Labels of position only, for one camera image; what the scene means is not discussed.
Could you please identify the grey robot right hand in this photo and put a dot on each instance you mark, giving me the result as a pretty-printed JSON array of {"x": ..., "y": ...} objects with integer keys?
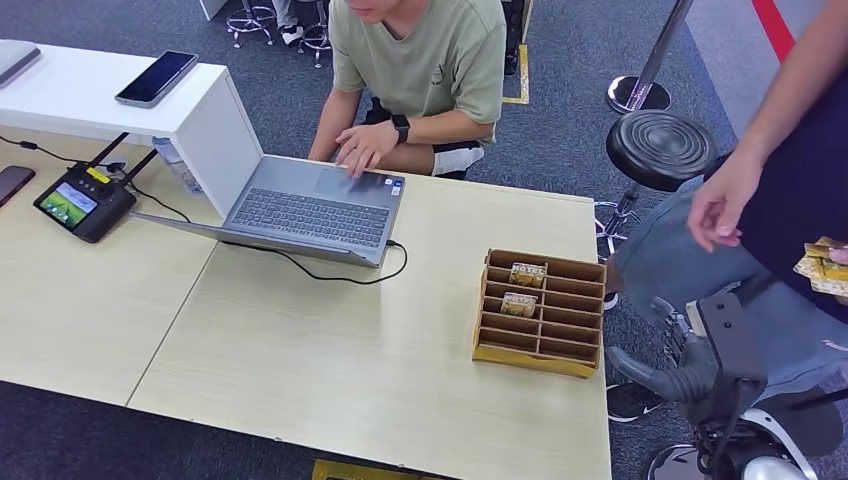
[{"x": 696, "y": 378}]

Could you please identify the stack of hotel cards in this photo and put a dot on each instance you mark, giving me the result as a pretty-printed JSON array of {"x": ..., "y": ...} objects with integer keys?
[{"x": 821, "y": 272}]

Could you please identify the wooden slotted card box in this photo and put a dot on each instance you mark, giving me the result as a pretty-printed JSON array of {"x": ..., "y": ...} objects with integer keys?
[{"x": 530, "y": 363}]

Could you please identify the seated person's left forearm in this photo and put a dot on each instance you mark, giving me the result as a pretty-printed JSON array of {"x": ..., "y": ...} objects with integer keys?
[{"x": 444, "y": 126}]

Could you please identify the seated person's right forearm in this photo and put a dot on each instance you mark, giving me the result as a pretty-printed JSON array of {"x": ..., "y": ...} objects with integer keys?
[{"x": 324, "y": 132}]

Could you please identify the standing person's right forearm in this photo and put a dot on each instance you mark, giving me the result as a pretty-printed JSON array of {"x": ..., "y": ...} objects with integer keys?
[{"x": 788, "y": 86}]

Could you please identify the standing person's right hand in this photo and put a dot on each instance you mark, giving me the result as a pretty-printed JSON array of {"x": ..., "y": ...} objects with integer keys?
[{"x": 722, "y": 199}]

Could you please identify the standing person's hand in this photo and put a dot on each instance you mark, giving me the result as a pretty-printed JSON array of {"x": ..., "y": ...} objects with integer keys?
[
  {"x": 722, "y": 199},
  {"x": 841, "y": 255}
]

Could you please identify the standing person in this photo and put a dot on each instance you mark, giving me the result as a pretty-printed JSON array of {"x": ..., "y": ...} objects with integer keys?
[{"x": 795, "y": 218}]

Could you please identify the standing person's left hand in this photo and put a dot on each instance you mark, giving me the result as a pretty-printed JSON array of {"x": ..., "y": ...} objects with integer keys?
[{"x": 841, "y": 255}]

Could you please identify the yellow hotel card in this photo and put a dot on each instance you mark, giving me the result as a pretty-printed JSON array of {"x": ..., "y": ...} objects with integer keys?
[
  {"x": 519, "y": 305},
  {"x": 528, "y": 275}
]

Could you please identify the seated person's left hand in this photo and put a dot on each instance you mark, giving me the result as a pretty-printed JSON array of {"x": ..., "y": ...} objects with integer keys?
[{"x": 364, "y": 142}]

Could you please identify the seated person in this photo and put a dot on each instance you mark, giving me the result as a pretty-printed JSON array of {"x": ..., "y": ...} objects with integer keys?
[{"x": 430, "y": 60}]

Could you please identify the black round base with pole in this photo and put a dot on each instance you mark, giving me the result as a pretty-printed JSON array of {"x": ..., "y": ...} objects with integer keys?
[{"x": 808, "y": 430}]

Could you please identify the black round stool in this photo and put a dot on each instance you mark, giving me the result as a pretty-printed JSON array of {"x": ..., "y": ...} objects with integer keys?
[{"x": 662, "y": 149}]

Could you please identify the black wristwatch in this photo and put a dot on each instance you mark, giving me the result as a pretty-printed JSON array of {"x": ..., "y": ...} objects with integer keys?
[{"x": 401, "y": 126}]

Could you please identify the dark cabinet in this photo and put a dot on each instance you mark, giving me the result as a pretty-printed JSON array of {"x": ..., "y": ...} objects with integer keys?
[{"x": 511, "y": 33}]

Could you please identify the grey open laptop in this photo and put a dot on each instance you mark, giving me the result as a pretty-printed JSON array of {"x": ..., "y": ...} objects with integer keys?
[{"x": 311, "y": 218}]

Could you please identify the chrome stool base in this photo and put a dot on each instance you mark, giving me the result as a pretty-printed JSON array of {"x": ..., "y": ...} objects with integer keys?
[
  {"x": 316, "y": 36},
  {"x": 250, "y": 16}
]

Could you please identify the clear plastic water bottle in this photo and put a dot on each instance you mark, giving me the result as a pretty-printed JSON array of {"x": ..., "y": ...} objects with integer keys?
[{"x": 173, "y": 159}]

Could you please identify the white furniture piece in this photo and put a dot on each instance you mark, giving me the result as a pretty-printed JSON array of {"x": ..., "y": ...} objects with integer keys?
[{"x": 210, "y": 6}]

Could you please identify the black remote controller with screen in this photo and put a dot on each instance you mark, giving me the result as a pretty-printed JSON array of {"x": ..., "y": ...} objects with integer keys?
[{"x": 99, "y": 218}]

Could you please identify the black smartphone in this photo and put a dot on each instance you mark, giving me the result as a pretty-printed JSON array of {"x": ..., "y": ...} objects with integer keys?
[{"x": 156, "y": 78}]

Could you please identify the white desk riser shelf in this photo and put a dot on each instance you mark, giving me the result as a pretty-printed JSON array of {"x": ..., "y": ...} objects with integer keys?
[{"x": 86, "y": 93}]

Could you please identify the dark smartphone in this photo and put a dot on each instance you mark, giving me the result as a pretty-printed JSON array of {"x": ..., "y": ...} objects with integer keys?
[{"x": 12, "y": 182}]

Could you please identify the grey closed laptop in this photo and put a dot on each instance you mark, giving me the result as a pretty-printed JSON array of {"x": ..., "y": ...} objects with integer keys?
[{"x": 13, "y": 58}]

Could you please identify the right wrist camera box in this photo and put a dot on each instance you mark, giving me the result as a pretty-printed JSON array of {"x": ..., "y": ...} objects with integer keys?
[{"x": 735, "y": 344}]

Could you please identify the chrome stanchion post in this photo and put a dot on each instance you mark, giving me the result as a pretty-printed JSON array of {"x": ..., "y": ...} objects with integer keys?
[{"x": 636, "y": 96}]

